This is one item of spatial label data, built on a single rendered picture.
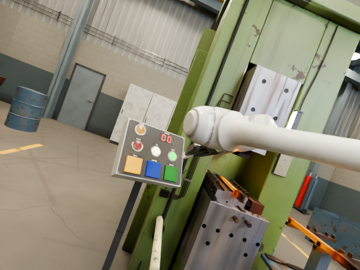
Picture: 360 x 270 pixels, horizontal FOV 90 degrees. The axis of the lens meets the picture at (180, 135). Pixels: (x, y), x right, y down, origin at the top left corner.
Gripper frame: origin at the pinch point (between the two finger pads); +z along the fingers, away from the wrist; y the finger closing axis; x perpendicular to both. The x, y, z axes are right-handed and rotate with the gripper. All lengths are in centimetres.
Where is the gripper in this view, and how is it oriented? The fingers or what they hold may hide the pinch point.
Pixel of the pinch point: (187, 154)
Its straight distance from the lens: 85.1
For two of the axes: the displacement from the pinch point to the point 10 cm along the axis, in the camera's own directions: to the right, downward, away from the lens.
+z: -5.6, 2.8, 7.7
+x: 1.0, -9.1, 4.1
